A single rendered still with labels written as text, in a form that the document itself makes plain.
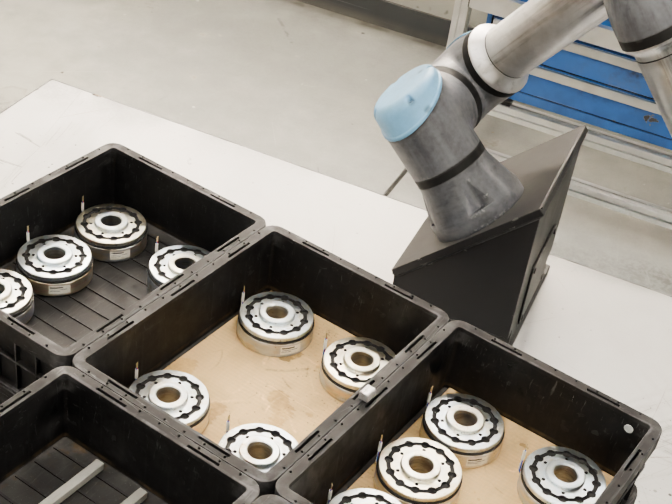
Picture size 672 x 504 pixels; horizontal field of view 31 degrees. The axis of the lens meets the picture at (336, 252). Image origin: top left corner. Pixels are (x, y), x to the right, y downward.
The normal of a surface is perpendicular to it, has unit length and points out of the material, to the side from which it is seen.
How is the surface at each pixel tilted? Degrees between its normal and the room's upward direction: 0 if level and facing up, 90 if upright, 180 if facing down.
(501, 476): 0
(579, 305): 0
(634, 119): 90
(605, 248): 0
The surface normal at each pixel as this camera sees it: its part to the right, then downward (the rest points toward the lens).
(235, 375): 0.12, -0.80
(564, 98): -0.41, 0.49
